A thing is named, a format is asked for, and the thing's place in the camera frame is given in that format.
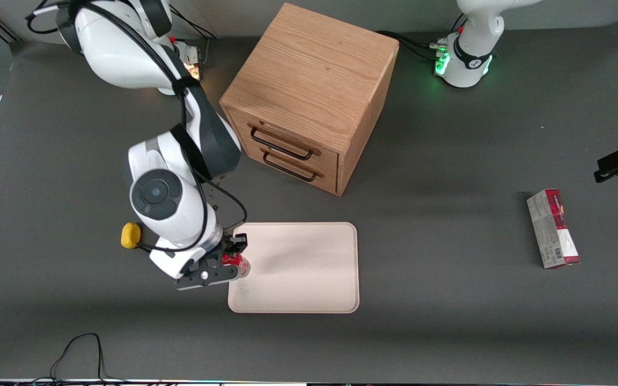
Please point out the wooden drawer cabinet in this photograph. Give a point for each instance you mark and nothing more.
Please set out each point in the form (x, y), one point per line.
(309, 69)

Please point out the red coke bottle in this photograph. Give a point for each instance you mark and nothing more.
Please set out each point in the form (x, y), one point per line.
(237, 262)

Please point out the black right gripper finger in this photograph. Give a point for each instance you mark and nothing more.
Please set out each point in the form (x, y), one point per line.
(236, 244)
(207, 277)

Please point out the yellow lemon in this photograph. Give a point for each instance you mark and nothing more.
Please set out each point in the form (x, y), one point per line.
(130, 236)

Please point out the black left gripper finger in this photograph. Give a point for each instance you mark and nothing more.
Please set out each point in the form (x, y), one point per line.
(617, 162)

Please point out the beige rectangular tray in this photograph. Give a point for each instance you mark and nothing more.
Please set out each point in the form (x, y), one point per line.
(309, 268)

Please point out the wooden drawer front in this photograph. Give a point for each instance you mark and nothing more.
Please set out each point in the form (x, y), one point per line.
(328, 182)
(328, 161)

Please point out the red plaid cardboard box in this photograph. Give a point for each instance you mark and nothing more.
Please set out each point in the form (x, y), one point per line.
(553, 228)

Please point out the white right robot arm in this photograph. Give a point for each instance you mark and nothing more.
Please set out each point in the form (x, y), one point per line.
(110, 53)

